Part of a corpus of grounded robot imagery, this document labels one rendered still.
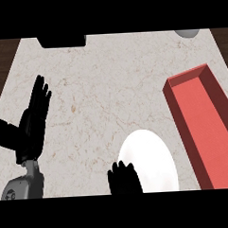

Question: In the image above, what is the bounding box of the grey round object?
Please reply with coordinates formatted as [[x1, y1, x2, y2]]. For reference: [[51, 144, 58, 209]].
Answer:
[[173, 29, 201, 40]]

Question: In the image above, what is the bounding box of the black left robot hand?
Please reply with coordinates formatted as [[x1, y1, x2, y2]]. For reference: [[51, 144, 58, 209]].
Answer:
[[0, 74, 56, 167]]

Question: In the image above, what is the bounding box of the black appliance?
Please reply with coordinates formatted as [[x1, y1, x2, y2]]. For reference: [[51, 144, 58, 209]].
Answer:
[[36, 35, 88, 50]]

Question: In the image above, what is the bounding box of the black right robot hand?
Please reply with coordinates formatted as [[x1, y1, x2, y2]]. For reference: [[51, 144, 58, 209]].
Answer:
[[106, 159, 144, 196]]

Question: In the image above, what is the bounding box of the white plate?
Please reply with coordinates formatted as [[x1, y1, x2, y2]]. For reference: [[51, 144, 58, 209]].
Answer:
[[114, 127, 181, 195]]

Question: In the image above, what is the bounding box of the red cardboard box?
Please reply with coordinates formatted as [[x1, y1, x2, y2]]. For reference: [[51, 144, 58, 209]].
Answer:
[[161, 61, 228, 193]]

